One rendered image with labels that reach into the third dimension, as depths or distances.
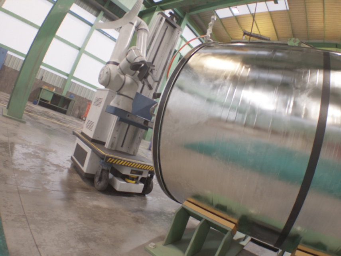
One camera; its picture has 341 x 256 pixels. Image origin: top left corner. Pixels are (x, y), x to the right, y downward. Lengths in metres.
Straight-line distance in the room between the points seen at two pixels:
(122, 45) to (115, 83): 0.33
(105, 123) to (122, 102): 0.41
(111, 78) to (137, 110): 0.47
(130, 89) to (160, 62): 0.61
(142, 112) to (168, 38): 0.85
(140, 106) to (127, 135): 0.31
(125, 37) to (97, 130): 0.88
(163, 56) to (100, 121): 0.91
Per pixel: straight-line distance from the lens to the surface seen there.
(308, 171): 0.69
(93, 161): 1.67
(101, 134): 1.89
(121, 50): 1.61
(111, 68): 1.51
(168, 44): 2.12
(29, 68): 3.72
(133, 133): 1.92
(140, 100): 1.80
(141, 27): 1.84
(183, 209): 1.07
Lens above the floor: 0.58
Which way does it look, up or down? 3 degrees up
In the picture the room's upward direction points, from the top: 19 degrees clockwise
